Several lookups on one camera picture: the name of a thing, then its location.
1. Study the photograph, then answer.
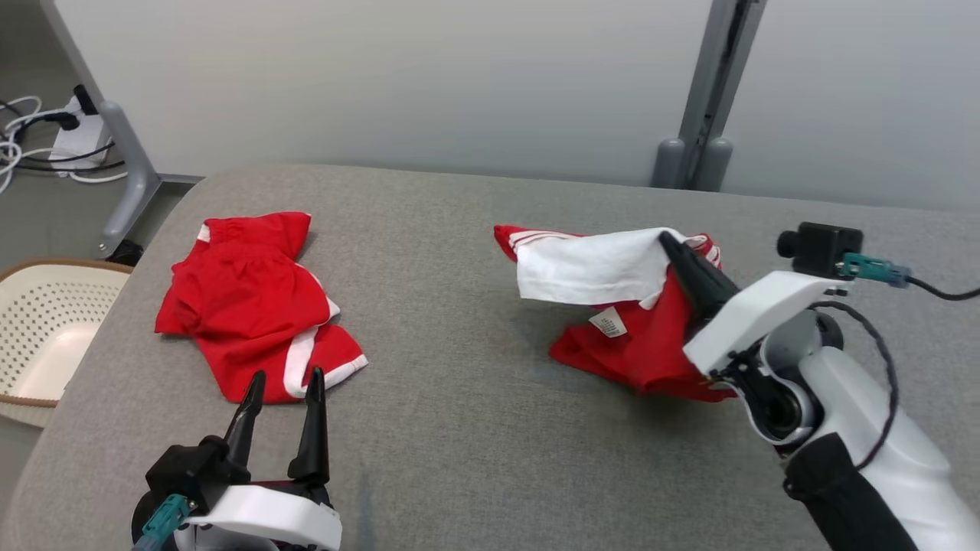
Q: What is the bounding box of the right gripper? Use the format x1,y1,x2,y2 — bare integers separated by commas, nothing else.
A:
660,232,843,458

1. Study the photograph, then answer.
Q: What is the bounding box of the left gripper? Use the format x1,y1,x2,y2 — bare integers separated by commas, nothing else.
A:
130,367,330,551

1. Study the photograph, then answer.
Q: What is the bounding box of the red and white shirt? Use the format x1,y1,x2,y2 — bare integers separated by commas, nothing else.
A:
494,224,740,403

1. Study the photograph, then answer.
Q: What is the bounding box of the red shorts white trim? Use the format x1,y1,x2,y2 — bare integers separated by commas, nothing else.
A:
155,212,368,405

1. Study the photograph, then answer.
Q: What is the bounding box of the cream perforated laundry basket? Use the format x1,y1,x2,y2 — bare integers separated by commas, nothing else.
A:
0,259,133,428

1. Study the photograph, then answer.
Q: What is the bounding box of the white power strip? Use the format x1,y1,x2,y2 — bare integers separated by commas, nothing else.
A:
50,96,109,171

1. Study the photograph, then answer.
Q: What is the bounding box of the grey cylindrical post cap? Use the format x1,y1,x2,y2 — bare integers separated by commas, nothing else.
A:
652,138,686,189
695,138,733,192

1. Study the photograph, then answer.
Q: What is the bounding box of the right camera cable teal connector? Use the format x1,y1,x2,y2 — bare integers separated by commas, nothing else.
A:
837,253,980,302

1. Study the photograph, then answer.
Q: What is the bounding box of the grey partition post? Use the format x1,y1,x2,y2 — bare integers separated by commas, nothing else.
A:
678,0,766,191

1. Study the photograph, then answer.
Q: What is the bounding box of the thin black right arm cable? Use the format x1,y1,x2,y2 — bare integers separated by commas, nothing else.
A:
810,301,898,471

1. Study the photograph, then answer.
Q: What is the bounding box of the grey metal frame leg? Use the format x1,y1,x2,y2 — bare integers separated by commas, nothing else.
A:
40,0,162,257

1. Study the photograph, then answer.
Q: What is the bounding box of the black plug with cable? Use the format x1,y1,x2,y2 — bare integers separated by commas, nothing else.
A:
15,112,81,132

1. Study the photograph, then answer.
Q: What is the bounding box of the white looped cable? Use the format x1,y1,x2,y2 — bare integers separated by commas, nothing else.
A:
0,96,43,192

